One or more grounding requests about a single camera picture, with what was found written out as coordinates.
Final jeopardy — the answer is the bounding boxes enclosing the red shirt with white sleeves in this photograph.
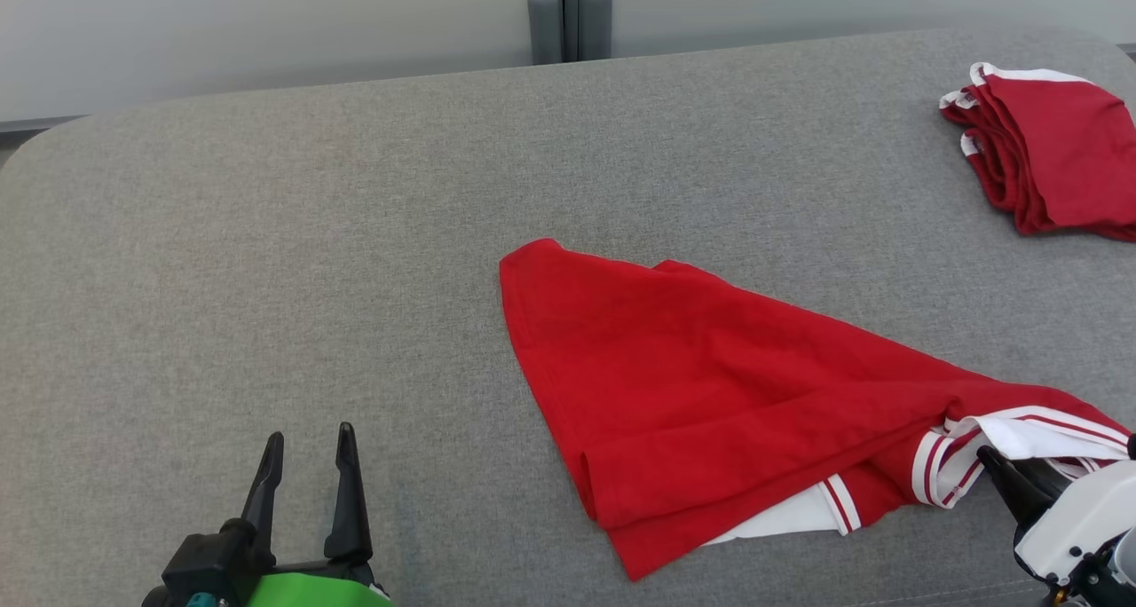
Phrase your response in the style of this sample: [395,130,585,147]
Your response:
[499,237,1132,581]

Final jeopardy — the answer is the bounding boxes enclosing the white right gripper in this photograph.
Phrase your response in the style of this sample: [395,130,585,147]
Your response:
[976,445,1136,607]

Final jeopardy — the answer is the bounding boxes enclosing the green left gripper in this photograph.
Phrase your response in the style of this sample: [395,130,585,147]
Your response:
[241,422,397,607]

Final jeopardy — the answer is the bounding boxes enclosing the grey partition post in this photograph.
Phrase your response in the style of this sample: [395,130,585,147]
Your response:
[533,0,594,62]

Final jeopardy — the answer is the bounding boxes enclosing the red jersey with white trim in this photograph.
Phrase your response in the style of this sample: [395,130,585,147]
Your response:
[939,61,1136,242]

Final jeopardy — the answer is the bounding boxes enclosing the grey cylinder post foot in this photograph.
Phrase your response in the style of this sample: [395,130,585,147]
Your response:
[527,0,564,65]
[579,0,614,61]

